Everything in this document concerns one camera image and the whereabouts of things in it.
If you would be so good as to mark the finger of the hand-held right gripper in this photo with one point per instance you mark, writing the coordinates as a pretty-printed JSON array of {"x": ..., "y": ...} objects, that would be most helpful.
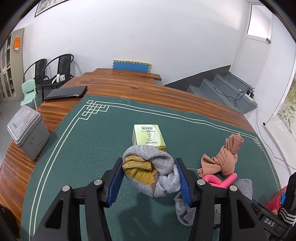
[{"x": 260, "y": 210}]

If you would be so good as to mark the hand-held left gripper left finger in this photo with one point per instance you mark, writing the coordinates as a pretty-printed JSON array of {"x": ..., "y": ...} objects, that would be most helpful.
[{"x": 114, "y": 183}]

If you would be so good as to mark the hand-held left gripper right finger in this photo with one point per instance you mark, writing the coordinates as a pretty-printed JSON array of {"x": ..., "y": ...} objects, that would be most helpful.
[{"x": 183, "y": 183}]

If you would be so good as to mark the red cardboard box tray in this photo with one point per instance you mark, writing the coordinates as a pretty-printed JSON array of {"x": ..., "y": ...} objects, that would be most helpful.
[{"x": 272, "y": 202}]

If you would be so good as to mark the blue snack packet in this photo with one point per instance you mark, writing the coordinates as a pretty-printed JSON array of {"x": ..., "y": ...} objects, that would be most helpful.
[{"x": 284, "y": 195}]

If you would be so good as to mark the grey and mustard sock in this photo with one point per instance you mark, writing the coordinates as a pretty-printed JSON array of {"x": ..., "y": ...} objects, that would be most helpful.
[{"x": 148, "y": 171}]

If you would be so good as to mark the white items on chair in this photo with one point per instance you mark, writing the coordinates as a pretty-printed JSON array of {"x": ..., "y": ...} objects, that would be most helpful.
[{"x": 60, "y": 77}]

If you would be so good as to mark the pink knotted foam toy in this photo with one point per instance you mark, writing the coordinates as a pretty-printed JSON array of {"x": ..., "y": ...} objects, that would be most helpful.
[{"x": 215, "y": 179}]

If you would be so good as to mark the tan knotted stocking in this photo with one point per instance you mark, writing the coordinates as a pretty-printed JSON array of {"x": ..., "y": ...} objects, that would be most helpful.
[{"x": 222, "y": 160}]

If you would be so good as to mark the green table mat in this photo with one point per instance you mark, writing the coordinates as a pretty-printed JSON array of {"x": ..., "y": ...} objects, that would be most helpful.
[{"x": 92, "y": 139}]

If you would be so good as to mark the yellow-green carton box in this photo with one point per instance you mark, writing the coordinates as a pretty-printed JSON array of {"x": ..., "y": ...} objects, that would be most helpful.
[{"x": 148, "y": 136}]

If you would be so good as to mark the grey stairs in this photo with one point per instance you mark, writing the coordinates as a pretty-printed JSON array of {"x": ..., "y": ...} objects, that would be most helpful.
[{"x": 215, "y": 90}]

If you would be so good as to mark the grey metal tin box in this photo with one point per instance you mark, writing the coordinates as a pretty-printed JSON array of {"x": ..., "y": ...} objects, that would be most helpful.
[{"x": 27, "y": 136}]

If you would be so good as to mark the black laptop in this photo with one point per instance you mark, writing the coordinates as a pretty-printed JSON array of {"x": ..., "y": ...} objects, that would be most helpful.
[{"x": 66, "y": 93}]

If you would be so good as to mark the hanging scroll painting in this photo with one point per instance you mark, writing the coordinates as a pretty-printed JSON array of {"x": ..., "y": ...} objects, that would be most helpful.
[{"x": 289, "y": 111}]

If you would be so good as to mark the white power strip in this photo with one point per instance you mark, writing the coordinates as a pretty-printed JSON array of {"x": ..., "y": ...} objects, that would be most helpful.
[{"x": 252, "y": 98}]

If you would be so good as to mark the blue foam puzzle mat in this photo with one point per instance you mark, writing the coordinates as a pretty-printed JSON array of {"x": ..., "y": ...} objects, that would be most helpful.
[{"x": 131, "y": 66}]

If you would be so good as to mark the mint green plastic chair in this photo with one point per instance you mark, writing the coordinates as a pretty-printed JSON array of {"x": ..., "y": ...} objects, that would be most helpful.
[{"x": 29, "y": 91}]

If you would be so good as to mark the black armchair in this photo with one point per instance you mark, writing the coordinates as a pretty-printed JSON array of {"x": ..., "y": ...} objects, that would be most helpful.
[
  {"x": 40, "y": 67},
  {"x": 63, "y": 61}
]

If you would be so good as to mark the beige upright board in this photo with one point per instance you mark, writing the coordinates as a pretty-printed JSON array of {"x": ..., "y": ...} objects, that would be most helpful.
[{"x": 17, "y": 69}]

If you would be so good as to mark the white door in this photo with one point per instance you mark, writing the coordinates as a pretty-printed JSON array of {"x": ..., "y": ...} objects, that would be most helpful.
[{"x": 254, "y": 51}]

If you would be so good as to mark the white shelf cabinet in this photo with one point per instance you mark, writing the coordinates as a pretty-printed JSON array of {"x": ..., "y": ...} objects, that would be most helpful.
[{"x": 4, "y": 76}]

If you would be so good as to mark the metal door closer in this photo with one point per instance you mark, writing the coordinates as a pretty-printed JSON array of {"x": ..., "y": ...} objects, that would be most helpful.
[{"x": 268, "y": 41}]

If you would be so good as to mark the orange tag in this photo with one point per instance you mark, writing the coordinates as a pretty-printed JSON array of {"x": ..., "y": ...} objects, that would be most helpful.
[{"x": 17, "y": 44}]

